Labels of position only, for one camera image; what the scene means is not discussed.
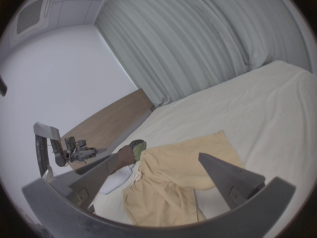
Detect green garment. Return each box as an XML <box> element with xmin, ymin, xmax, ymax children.
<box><xmin>131</xmin><ymin>139</ymin><xmax>148</xmax><ymax>162</ymax></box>

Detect brown garment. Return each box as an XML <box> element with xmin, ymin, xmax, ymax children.
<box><xmin>109</xmin><ymin>145</ymin><xmax>137</xmax><ymax>175</ymax></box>

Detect beige shorts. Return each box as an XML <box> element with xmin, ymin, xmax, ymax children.
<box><xmin>122</xmin><ymin>130</ymin><xmax>246</xmax><ymax>226</ymax></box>

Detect bed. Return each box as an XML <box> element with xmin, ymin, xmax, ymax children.
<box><xmin>60</xmin><ymin>60</ymin><xmax>317</xmax><ymax>227</ymax></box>

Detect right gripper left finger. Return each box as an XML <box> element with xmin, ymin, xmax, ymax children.
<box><xmin>67</xmin><ymin>153</ymin><xmax>120</xmax><ymax>211</ymax></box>

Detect white garment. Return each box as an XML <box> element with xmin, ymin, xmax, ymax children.
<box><xmin>99</xmin><ymin>163</ymin><xmax>136</xmax><ymax>195</ymax></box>

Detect ceiling air conditioner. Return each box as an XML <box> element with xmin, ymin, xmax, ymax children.
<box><xmin>10</xmin><ymin>0</ymin><xmax>58</xmax><ymax>42</ymax></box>

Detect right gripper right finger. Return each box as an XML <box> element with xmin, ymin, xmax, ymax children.
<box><xmin>199</xmin><ymin>152</ymin><xmax>266</xmax><ymax>212</ymax></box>

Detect grey-green curtain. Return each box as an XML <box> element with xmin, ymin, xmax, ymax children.
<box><xmin>173</xmin><ymin>0</ymin><xmax>314</xmax><ymax>74</ymax></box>
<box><xmin>95</xmin><ymin>0</ymin><xmax>247</xmax><ymax>106</ymax></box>

